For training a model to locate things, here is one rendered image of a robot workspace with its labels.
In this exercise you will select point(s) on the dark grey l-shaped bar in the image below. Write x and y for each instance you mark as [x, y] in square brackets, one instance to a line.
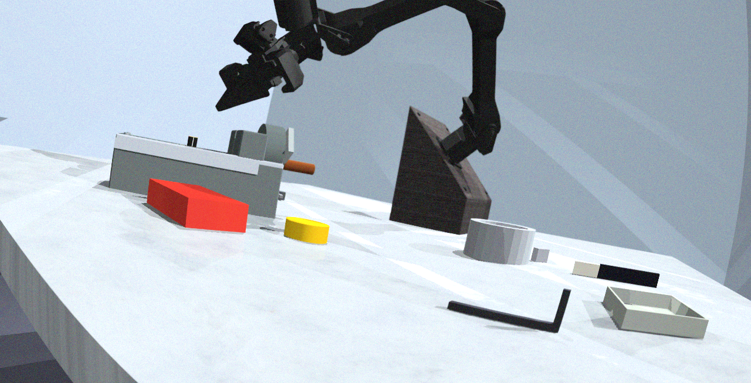
[515, 319]

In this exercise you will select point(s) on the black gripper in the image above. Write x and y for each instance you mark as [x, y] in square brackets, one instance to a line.
[249, 82]

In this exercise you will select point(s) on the red rectangular block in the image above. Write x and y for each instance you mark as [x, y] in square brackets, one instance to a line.
[193, 206]

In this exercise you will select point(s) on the yellow short cylinder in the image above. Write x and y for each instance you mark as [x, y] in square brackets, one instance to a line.
[306, 230]

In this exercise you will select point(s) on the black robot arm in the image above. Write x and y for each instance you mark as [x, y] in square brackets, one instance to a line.
[347, 31]

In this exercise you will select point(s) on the grey cylinder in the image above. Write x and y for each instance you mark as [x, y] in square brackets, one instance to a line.
[499, 242]

